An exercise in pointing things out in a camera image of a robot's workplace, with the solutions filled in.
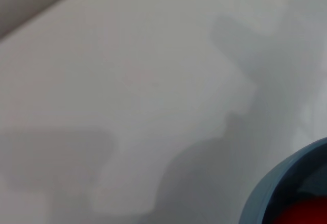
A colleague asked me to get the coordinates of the blue bowl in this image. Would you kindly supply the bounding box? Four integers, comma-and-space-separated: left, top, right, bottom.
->
239, 137, 327, 224

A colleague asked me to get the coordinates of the orange fruit with stem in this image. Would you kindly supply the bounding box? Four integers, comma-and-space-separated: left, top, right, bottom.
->
272, 198, 327, 224

